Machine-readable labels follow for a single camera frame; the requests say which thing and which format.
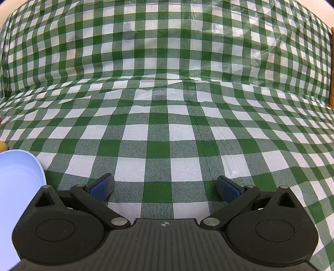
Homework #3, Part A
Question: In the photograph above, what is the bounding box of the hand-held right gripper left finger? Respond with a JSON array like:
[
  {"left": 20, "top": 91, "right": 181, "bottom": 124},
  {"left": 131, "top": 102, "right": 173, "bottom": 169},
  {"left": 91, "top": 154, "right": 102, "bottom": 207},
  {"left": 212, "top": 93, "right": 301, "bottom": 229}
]
[{"left": 28, "top": 174, "right": 131, "bottom": 230}]

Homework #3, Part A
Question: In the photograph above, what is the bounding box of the green white checkered tablecloth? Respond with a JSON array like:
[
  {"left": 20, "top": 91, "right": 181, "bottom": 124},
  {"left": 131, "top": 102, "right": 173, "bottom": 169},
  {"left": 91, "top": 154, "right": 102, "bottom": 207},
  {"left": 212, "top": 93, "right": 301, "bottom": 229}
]
[{"left": 0, "top": 0, "right": 334, "bottom": 271}]

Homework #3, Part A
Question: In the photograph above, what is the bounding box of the wooden board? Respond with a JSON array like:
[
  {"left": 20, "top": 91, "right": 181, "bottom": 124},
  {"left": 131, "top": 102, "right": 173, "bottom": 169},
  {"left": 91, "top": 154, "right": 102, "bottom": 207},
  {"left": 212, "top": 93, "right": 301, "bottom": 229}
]
[{"left": 329, "top": 27, "right": 334, "bottom": 109}]

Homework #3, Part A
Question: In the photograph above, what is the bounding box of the light blue plate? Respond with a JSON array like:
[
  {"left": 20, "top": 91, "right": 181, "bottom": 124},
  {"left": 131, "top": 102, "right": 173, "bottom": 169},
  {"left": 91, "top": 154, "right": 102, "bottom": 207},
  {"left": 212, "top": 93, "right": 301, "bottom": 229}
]
[{"left": 0, "top": 150, "right": 47, "bottom": 270}]

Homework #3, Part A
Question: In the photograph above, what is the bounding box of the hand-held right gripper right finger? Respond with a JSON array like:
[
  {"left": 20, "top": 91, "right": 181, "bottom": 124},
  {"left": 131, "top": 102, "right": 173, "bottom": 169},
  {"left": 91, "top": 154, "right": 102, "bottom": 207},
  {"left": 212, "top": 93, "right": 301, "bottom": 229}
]
[{"left": 200, "top": 175, "right": 301, "bottom": 230}]

